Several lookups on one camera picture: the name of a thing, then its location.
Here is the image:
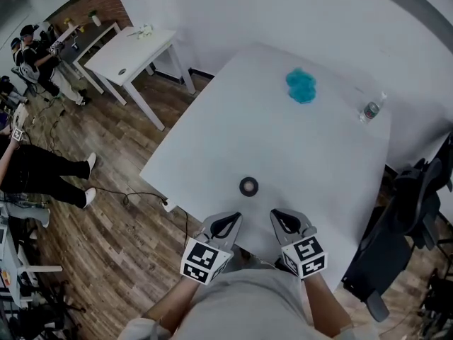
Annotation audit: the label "person's grey shirt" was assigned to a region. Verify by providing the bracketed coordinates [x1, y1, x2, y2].
[122, 267, 379, 340]

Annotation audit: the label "person's right forearm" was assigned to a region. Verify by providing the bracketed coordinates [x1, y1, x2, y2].
[302, 271, 353, 332]

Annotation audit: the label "white frame desk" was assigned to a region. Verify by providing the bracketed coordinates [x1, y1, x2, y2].
[0, 200, 64, 307]

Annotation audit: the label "dark-topped white-framed table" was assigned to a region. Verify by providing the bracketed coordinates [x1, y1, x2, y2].
[71, 20, 123, 95]

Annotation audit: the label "blue fluffy cloth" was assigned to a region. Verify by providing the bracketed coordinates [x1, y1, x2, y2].
[285, 67, 318, 105]

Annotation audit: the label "black office chair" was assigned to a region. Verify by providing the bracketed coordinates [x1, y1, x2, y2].
[412, 132, 453, 261]
[341, 157, 443, 324]

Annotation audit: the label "black tape roll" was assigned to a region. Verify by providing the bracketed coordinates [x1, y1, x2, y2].
[239, 176, 260, 197]

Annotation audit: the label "black floor cable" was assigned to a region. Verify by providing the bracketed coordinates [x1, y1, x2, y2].
[93, 186, 190, 247]

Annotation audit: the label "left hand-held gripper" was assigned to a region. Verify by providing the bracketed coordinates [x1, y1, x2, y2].
[179, 211, 243, 286]

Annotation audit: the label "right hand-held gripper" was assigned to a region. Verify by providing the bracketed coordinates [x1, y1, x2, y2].
[269, 208, 328, 280]

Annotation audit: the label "person's left forearm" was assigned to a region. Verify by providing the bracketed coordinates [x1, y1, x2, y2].
[144, 276, 199, 329]

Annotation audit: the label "small white table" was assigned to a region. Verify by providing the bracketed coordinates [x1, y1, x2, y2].
[84, 26, 197, 132]

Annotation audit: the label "white objects on small table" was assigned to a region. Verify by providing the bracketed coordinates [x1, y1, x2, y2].
[127, 23, 155, 41]

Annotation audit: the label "clear plastic water bottle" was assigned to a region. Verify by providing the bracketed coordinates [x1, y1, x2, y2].
[358, 91, 388, 125]

